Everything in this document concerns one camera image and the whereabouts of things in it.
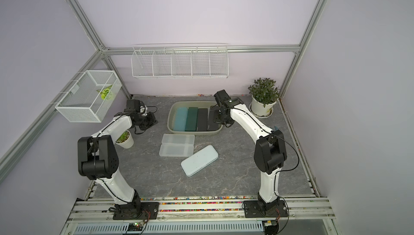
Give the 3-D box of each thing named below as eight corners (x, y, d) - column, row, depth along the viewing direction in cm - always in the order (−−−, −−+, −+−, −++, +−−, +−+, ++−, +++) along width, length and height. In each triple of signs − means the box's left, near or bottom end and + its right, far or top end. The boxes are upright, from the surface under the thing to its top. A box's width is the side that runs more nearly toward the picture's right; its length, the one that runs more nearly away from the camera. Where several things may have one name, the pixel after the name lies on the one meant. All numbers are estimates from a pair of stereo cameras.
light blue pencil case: (187, 178, 85) (186, 177, 83) (179, 164, 89) (179, 163, 88) (220, 156, 92) (220, 155, 90) (211, 145, 97) (211, 143, 95)
